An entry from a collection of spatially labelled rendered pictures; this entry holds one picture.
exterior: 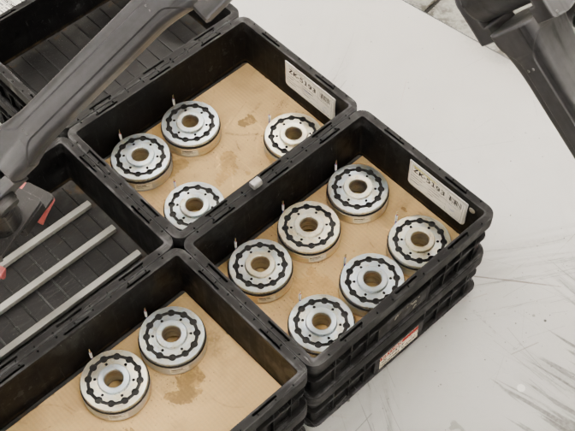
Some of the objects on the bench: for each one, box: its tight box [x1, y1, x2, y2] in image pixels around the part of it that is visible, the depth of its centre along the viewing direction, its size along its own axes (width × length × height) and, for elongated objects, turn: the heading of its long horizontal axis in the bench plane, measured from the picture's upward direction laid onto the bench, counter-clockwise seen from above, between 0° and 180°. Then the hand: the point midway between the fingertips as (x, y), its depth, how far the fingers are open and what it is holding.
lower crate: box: [303, 251, 483, 428], centre depth 180 cm, size 40×30×12 cm
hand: (19, 246), depth 154 cm, fingers open, 9 cm apart
